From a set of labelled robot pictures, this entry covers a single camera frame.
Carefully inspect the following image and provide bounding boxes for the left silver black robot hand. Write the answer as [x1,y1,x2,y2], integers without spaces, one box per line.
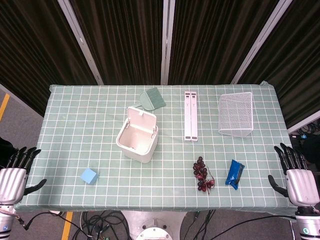
[0,146,48,205]

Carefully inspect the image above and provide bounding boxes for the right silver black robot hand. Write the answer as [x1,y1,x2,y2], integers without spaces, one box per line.
[267,142,320,207]

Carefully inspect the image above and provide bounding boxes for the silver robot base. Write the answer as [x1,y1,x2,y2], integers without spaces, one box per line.
[120,210,188,240]

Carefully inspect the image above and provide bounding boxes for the white trash bin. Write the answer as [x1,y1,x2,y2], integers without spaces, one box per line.
[115,106,159,164]

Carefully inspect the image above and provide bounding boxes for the blue snack packet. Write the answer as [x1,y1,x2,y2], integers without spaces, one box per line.
[224,159,246,190]

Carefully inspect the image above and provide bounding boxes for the blue foam cube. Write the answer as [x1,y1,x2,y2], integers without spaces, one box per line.
[79,167,100,186]

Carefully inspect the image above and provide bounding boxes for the dark red grape bunch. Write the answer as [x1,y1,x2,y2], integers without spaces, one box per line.
[192,156,216,194]

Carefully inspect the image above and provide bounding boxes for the green checked tablecloth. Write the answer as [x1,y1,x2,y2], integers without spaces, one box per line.
[14,80,297,217]

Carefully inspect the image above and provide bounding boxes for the white folding laptop stand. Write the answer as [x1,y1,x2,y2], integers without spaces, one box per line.
[184,91,199,142]

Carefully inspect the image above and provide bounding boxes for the green brush and dustpan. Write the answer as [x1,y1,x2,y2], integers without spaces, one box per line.
[129,87,166,112]

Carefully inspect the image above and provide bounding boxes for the dark brown curtain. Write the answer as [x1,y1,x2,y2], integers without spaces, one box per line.
[0,0,320,130]

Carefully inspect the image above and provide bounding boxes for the white wire mesh basket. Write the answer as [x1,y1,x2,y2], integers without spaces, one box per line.
[218,91,255,138]

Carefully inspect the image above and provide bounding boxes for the black cable bundle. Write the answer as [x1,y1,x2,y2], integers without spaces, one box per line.
[14,210,131,240]

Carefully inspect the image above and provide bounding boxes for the grey aluminium frame post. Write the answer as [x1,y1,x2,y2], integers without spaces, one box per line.
[160,0,176,85]
[56,0,105,86]
[230,0,293,85]

